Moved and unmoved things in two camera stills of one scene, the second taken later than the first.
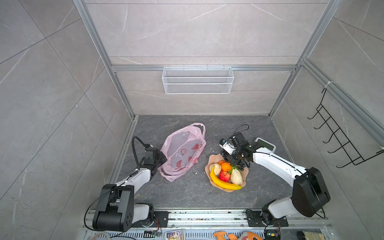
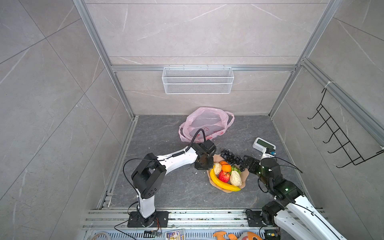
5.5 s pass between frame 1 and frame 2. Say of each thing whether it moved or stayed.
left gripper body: moved
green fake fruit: stayed
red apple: stayed
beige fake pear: stayed
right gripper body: moved
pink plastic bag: moved
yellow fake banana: stayed
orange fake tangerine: stayed
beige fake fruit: stayed
